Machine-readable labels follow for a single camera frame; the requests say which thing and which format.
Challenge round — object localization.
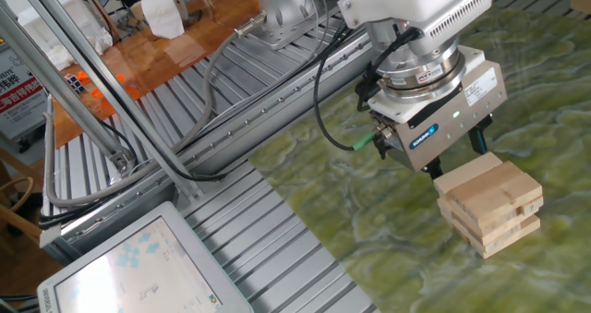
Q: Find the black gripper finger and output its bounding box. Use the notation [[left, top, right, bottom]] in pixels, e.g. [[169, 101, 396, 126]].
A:
[[466, 114, 495, 156], [422, 154, 444, 181]]

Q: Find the silver Schunk gripper body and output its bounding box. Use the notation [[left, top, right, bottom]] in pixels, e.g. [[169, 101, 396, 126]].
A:
[[368, 61, 509, 174]]

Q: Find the wooden jenga block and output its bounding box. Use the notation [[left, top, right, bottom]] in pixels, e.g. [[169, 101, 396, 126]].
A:
[[445, 161, 527, 217], [436, 196, 502, 248], [461, 173, 545, 235], [440, 210, 456, 234], [501, 211, 523, 237], [452, 221, 470, 246], [465, 216, 542, 260], [433, 151, 503, 198]]

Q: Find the wooden jenga block marked seven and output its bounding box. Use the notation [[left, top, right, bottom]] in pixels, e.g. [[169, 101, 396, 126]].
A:
[[520, 195, 545, 226]]

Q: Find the silver force torque sensor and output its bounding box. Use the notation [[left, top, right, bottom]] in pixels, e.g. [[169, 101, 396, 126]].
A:
[[376, 35, 467, 104]]

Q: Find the green marble pattern mat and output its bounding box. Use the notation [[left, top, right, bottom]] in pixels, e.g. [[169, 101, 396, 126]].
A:
[[247, 1, 591, 313]]

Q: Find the white vented wrist housing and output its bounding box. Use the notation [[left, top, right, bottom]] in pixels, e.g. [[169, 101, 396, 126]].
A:
[[336, 0, 493, 55]]

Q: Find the grey flexible conduit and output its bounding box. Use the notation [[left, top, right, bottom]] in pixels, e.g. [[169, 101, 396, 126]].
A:
[[42, 9, 270, 209]]

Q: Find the brown wooden desk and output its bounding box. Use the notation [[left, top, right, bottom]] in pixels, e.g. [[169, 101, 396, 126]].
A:
[[49, 0, 264, 150]]

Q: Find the white toilet paper roll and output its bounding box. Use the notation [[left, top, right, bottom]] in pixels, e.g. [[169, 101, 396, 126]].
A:
[[129, 0, 190, 41]]

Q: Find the white teach pendant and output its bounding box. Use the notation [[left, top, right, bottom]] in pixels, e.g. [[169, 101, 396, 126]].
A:
[[35, 200, 255, 313]]

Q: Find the white plastic bag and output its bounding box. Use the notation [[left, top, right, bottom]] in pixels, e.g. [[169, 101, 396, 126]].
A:
[[17, 0, 115, 72]]

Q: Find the small rubik cube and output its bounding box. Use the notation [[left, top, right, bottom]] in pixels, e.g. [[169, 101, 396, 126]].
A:
[[63, 72, 88, 95]]

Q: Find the wooden chair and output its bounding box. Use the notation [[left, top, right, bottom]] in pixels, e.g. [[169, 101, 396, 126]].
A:
[[0, 146, 45, 247]]

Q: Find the sign with red text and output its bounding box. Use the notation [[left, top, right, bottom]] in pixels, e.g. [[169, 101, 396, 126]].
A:
[[0, 40, 50, 143]]

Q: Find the black cable with green plug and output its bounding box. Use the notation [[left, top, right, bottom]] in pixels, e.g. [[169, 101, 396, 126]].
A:
[[312, 21, 393, 152]]

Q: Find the silver post with flange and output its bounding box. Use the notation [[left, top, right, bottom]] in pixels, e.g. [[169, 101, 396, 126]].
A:
[[247, 0, 327, 52]]

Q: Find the aluminium table rail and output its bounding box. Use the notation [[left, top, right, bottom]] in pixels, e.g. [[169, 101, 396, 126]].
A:
[[39, 29, 384, 266]]

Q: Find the aluminium frame bar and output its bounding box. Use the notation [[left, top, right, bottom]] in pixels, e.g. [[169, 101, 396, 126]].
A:
[[11, 0, 205, 202], [0, 1, 139, 175]]

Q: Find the black cable bundle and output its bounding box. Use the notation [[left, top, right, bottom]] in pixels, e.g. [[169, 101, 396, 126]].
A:
[[36, 190, 121, 231]]

